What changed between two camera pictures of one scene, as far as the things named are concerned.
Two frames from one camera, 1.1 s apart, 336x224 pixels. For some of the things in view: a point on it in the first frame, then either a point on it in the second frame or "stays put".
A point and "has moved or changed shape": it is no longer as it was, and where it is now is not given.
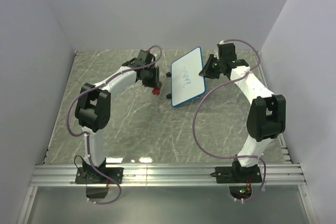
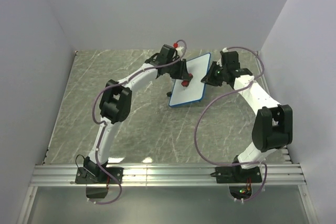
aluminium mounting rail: x=168 y=176 stays put
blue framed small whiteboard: x=187 y=84 has moved or changed shape
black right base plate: x=231 y=174 stays put
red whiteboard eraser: x=156 y=91 to x=185 y=83
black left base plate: x=91 y=176 stays put
